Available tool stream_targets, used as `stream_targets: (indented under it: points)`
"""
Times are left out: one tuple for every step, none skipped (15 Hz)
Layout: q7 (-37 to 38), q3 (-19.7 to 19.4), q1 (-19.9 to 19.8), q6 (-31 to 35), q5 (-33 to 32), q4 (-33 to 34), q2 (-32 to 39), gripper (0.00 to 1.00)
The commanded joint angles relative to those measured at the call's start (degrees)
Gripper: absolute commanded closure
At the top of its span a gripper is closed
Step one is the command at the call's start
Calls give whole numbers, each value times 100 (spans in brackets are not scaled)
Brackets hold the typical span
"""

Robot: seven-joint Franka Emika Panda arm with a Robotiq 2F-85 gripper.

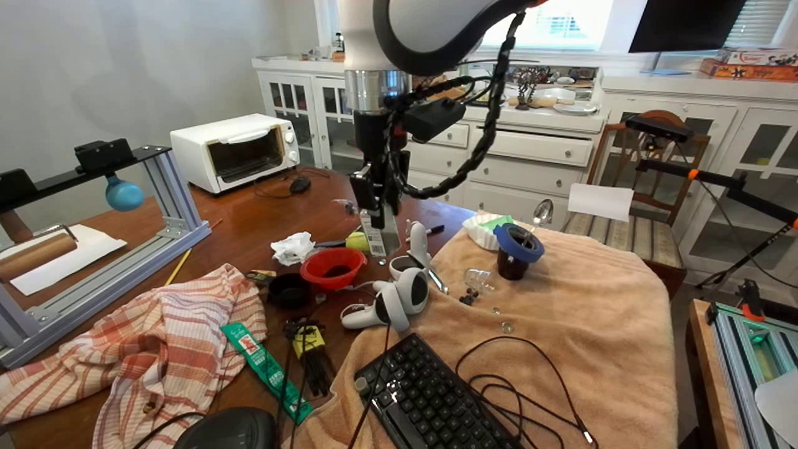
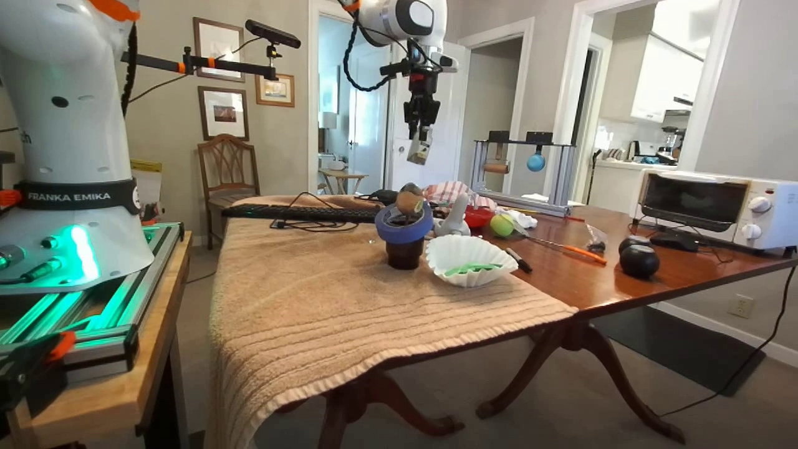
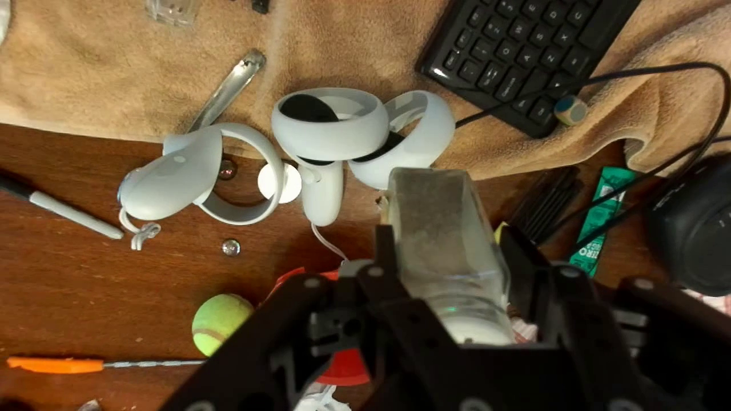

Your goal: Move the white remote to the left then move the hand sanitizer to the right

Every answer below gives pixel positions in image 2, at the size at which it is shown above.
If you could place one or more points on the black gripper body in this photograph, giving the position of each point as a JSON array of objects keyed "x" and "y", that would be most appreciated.
[{"x": 421, "y": 101}]

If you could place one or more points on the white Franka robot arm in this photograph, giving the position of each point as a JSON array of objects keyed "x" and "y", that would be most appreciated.
[{"x": 65, "y": 126}]

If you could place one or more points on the white panel door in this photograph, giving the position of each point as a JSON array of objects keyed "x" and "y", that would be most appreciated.
[{"x": 451, "y": 126}]

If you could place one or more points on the red white striped cloth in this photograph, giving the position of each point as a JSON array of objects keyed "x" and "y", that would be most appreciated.
[{"x": 451, "y": 190}]

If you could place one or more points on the brown cardboard roll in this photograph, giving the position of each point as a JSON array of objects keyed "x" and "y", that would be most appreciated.
[{"x": 497, "y": 168}]

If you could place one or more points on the small wooden side table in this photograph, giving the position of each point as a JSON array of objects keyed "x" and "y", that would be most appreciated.
[{"x": 341, "y": 176}]

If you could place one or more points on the red bowl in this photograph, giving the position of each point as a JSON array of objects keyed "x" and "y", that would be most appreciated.
[{"x": 476, "y": 221}]

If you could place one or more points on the blue bulb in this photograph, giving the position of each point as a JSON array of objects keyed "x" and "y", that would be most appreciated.
[{"x": 536, "y": 161}]

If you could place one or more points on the green tennis ball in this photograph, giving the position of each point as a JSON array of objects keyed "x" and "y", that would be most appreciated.
[{"x": 502, "y": 225}]

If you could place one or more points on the dark cup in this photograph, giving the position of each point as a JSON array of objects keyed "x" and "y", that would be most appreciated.
[{"x": 405, "y": 256}]

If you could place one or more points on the crumpled white tissue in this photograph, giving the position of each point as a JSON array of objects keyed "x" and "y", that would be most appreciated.
[{"x": 523, "y": 221}]

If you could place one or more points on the black computer keyboard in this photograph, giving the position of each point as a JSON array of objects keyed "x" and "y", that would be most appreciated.
[{"x": 300, "y": 213}]

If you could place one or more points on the green plastic piece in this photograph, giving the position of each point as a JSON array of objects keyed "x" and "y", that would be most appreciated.
[{"x": 470, "y": 269}]

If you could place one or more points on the small gold framed picture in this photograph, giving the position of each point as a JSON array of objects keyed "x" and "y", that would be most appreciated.
[{"x": 274, "y": 90}]

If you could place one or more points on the black marker pen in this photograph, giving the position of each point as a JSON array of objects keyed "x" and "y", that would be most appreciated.
[{"x": 518, "y": 262}]

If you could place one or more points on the brown wooden chair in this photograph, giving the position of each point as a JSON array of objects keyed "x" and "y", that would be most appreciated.
[{"x": 228, "y": 166}]

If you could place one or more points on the beige ribbed towel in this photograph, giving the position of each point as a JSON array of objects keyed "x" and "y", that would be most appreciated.
[{"x": 333, "y": 314}]

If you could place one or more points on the white kitchen cabinet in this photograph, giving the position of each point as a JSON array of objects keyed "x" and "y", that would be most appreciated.
[{"x": 663, "y": 79}]

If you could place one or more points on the black computer mouse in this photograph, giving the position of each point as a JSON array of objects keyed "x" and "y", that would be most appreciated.
[{"x": 673, "y": 241}]

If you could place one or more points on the yellow topped white box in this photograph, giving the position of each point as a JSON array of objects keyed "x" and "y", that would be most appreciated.
[{"x": 147, "y": 190}]

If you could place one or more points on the white toaster oven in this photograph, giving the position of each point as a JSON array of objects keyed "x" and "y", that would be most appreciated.
[{"x": 714, "y": 208}]

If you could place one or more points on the black floor mat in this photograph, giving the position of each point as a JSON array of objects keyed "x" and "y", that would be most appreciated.
[{"x": 682, "y": 351}]

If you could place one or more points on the wooden cart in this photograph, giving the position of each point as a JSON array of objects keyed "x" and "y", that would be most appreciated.
[{"x": 126, "y": 389}]

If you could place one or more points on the black stereo camera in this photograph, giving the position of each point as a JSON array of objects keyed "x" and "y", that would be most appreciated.
[{"x": 271, "y": 32}]

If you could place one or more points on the black camera boom stand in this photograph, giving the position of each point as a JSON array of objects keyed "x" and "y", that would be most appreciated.
[{"x": 240, "y": 67}]

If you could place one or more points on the dark framed wall picture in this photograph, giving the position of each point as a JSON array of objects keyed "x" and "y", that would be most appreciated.
[
  {"x": 218, "y": 39},
  {"x": 222, "y": 112}
]

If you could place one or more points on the wooden table pedestal leg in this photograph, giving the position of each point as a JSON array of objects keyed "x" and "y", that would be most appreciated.
[
  {"x": 573, "y": 341},
  {"x": 365, "y": 399}
]

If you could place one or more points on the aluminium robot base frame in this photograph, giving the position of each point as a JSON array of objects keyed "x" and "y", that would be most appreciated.
[{"x": 108, "y": 314}]

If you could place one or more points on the white wall outlet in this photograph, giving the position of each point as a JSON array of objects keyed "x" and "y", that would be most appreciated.
[{"x": 742, "y": 304}]

